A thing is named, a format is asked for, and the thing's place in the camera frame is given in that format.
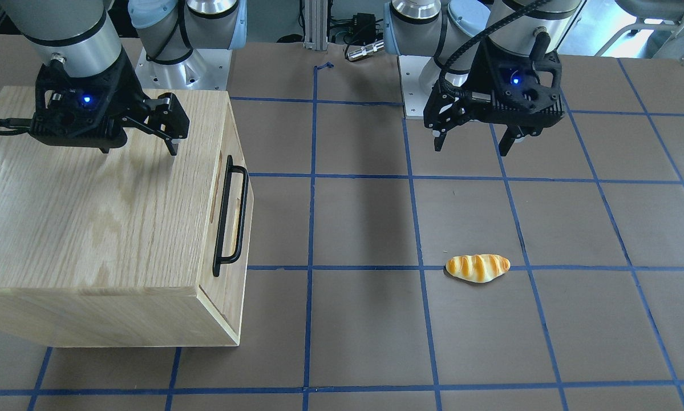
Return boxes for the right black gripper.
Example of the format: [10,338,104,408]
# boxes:
[28,54,191,156]

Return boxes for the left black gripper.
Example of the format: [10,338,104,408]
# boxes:
[423,35,564,157]

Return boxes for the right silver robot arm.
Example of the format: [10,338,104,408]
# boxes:
[0,1,247,156]

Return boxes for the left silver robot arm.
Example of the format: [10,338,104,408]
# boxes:
[383,1,582,156]

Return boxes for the light wooden drawer cabinet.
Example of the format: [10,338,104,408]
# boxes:
[0,90,254,348]

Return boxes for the toy bread roll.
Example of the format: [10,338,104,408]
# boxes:
[444,254,511,284]

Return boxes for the silver metal connector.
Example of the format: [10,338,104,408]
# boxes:
[345,40,385,62]

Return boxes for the black power adapter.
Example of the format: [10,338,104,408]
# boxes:
[342,13,378,44]

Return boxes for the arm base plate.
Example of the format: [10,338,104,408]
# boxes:
[135,49,233,91]
[398,55,440,120]

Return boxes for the black upper drawer handle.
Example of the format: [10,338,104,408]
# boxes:
[212,155,250,278]

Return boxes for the aluminium frame post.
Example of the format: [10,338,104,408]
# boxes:
[302,0,329,51]

